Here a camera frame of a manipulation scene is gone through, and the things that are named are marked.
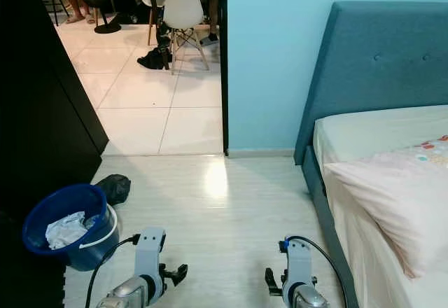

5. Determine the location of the pink pillow with dotted print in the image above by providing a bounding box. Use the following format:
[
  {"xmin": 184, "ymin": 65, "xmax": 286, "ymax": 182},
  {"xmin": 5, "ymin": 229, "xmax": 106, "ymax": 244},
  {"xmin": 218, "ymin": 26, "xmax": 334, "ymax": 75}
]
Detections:
[{"xmin": 322, "ymin": 136, "xmax": 448, "ymax": 281}]

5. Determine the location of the blue plastic bucket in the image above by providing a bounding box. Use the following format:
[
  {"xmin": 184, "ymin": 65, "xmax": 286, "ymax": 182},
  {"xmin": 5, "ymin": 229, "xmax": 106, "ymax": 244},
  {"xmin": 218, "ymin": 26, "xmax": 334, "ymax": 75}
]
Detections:
[{"xmin": 22, "ymin": 183, "xmax": 118, "ymax": 272}]

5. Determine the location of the black plastic bag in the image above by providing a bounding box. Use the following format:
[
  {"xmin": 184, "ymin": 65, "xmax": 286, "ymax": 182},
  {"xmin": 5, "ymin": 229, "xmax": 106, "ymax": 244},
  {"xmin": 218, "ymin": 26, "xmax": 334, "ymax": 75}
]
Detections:
[{"xmin": 95, "ymin": 174, "xmax": 132, "ymax": 207}]

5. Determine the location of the white crumpled cloth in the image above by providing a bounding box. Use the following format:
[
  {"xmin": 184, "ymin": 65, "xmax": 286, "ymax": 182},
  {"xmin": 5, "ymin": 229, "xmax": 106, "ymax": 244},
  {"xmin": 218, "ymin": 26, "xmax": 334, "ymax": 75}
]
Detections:
[{"xmin": 45, "ymin": 211, "xmax": 100, "ymax": 251}]

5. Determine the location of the grey skirting board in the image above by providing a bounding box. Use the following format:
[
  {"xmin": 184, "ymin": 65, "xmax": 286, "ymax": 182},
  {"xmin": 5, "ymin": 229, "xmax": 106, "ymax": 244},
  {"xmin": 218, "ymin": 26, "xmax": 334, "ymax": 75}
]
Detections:
[{"xmin": 227, "ymin": 148, "xmax": 296, "ymax": 158}]

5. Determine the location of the mattress with cream sheet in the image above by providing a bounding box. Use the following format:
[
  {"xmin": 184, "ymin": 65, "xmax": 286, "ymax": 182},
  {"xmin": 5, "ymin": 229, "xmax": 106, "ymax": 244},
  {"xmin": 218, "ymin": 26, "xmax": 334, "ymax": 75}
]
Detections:
[{"xmin": 313, "ymin": 105, "xmax": 448, "ymax": 308}]

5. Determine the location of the black wardrobe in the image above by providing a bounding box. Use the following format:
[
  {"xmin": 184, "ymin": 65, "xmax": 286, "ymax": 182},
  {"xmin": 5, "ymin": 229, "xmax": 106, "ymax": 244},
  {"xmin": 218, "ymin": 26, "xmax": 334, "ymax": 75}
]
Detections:
[{"xmin": 0, "ymin": 0, "xmax": 109, "ymax": 308}]

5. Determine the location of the seated person's leg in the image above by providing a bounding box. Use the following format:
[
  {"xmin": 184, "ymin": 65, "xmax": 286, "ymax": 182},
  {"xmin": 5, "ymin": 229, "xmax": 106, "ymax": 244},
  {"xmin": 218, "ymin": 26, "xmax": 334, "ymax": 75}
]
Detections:
[{"xmin": 199, "ymin": 0, "xmax": 220, "ymax": 47}]

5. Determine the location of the teal upholstered headboard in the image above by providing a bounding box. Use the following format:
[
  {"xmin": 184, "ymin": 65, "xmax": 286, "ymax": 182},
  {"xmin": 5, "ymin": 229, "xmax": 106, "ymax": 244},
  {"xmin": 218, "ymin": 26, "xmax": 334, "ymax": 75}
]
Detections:
[{"xmin": 294, "ymin": 1, "xmax": 448, "ymax": 167}]

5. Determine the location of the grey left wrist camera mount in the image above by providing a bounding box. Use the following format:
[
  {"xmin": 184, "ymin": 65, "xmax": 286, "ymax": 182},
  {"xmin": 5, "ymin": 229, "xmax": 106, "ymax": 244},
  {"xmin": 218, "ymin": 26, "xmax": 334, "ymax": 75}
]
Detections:
[{"xmin": 134, "ymin": 227, "xmax": 167, "ymax": 281}]

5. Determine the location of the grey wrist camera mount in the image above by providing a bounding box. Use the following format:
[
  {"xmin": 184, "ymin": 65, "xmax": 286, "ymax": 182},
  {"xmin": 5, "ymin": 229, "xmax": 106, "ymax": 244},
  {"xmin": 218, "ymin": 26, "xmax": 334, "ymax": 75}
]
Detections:
[
  {"xmin": 134, "ymin": 227, "xmax": 167, "ymax": 281},
  {"xmin": 280, "ymin": 237, "xmax": 316, "ymax": 289}
]

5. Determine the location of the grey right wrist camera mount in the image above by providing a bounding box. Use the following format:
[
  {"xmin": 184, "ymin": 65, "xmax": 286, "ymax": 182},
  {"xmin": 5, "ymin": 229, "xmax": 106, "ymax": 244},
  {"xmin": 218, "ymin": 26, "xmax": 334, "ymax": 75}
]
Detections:
[{"xmin": 280, "ymin": 237, "xmax": 316, "ymax": 289}]

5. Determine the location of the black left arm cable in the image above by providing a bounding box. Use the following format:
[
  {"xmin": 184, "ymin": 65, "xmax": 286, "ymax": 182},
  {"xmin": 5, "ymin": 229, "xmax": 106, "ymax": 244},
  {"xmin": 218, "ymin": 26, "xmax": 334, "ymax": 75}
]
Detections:
[{"xmin": 85, "ymin": 234, "xmax": 139, "ymax": 308}]

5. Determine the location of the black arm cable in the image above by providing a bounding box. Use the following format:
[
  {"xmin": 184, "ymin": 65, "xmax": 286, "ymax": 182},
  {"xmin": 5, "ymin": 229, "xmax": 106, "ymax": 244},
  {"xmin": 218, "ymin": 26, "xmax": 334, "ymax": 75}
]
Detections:
[
  {"xmin": 286, "ymin": 235, "xmax": 351, "ymax": 308},
  {"xmin": 85, "ymin": 234, "xmax": 139, "ymax": 308}
]

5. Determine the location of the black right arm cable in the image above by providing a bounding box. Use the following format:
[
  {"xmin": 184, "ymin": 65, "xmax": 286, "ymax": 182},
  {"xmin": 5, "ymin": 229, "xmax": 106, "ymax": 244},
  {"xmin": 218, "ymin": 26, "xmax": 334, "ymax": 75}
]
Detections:
[{"xmin": 286, "ymin": 235, "xmax": 351, "ymax": 308}]

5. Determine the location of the black door frame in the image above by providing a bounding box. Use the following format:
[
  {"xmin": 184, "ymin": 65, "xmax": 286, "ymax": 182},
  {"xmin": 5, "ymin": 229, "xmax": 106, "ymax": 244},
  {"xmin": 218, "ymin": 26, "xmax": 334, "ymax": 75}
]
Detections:
[{"xmin": 218, "ymin": 0, "xmax": 230, "ymax": 156}]

